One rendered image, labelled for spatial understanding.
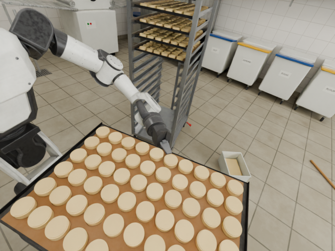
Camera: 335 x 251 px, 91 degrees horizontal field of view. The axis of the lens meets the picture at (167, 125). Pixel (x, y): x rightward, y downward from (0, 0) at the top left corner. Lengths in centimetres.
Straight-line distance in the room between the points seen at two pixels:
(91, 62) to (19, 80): 26
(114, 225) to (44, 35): 62
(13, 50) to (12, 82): 9
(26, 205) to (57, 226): 11
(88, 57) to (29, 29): 19
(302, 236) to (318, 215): 33
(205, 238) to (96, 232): 27
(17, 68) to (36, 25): 17
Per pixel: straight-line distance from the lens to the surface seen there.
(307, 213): 219
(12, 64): 63
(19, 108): 69
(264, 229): 185
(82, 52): 77
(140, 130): 191
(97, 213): 51
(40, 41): 72
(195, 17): 116
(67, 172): 60
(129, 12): 134
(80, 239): 50
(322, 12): 394
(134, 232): 49
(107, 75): 80
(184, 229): 50
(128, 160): 58
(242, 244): 56
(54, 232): 53
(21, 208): 59
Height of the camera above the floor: 149
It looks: 42 degrees down
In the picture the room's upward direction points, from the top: 9 degrees clockwise
